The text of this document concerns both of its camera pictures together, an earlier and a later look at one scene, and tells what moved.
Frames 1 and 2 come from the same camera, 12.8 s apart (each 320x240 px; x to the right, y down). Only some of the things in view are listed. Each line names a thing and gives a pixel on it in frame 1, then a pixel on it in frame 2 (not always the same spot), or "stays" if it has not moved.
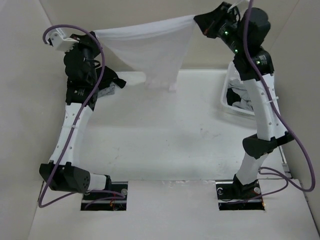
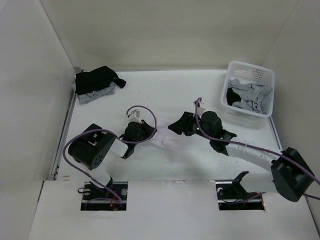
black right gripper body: (223, 26) -> (190, 119)
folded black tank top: (108, 76) stays
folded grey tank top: (106, 91) stays
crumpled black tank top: (232, 96) stays
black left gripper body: (91, 51) -> (144, 132)
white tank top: (154, 48) -> (165, 140)
